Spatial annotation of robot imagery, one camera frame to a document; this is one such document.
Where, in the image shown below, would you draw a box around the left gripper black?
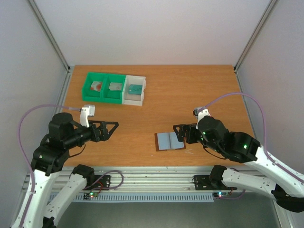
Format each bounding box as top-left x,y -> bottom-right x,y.
66,119 -> 119,148

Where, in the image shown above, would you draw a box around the brown leather card holder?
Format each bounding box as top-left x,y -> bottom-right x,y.
155,132 -> 186,152

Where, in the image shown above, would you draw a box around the white card red circles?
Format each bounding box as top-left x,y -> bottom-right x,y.
90,81 -> 103,92

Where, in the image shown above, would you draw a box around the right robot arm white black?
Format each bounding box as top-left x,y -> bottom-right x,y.
173,116 -> 304,213

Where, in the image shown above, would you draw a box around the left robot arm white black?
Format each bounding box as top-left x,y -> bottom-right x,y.
12,108 -> 119,228

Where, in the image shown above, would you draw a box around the green two-compartment bin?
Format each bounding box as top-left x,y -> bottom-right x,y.
81,72 -> 126,104

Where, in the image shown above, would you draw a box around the white plastic bin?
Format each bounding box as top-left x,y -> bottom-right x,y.
122,75 -> 146,106

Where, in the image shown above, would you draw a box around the left controller board with LEDs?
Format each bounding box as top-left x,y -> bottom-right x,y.
83,192 -> 98,200

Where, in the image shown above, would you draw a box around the controller board with leds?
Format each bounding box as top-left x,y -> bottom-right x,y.
83,192 -> 98,200
213,191 -> 232,198

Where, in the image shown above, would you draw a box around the right controller board with LEDs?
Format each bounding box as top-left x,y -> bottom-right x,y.
213,191 -> 232,198

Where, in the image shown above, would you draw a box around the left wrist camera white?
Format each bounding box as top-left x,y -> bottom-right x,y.
80,104 -> 95,128

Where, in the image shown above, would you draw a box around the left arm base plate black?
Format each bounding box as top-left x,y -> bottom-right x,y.
84,175 -> 111,190

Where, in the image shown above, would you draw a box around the aluminium rail frame front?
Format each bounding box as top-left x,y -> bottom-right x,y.
21,166 -> 283,193

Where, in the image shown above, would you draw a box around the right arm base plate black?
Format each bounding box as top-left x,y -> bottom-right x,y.
192,175 -> 237,190

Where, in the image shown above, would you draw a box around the grey slotted cable duct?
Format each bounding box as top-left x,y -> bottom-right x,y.
48,192 -> 214,203

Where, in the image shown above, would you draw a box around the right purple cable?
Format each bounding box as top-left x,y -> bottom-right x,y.
198,92 -> 304,183

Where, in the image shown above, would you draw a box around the purple cable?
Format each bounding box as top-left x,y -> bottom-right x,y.
198,92 -> 304,183
18,104 -> 83,228

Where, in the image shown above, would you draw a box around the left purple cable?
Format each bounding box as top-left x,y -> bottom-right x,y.
18,104 -> 83,228

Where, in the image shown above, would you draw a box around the left aluminium corner post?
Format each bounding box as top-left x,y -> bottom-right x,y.
25,0 -> 72,72

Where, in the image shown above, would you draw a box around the aluminium corner post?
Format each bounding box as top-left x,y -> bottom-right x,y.
233,0 -> 280,72
25,0 -> 72,72

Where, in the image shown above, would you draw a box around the right aluminium corner post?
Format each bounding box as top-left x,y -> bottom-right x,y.
233,0 -> 280,72

